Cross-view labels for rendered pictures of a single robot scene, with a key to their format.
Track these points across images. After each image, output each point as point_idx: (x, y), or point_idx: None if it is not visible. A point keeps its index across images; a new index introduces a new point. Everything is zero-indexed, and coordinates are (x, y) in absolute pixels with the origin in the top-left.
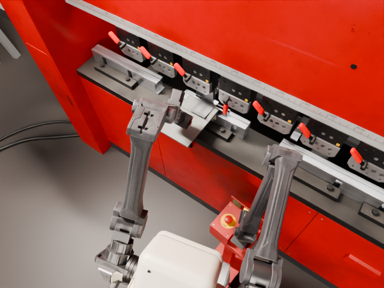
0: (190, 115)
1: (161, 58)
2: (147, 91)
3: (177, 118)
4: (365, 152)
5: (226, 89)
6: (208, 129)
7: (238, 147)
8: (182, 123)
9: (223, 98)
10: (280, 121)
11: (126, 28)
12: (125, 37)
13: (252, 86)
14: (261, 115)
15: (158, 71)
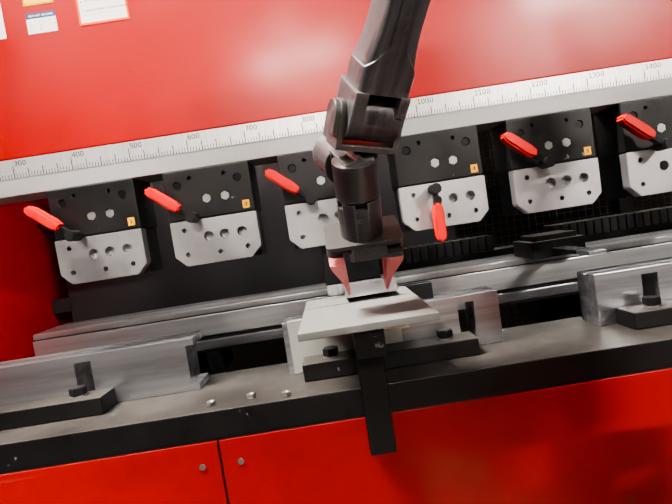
0: (390, 215)
1: (211, 204)
2: (157, 398)
3: (396, 139)
4: None
5: (415, 173)
6: (413, 349)
7: (514, 348)
8: (384, 235)
9: (417, 208)
10: (570, 166)
11: (87, 176)
12: (82, 211)
13: (475, 112)
14: (535, 153)
15: (203, 263)
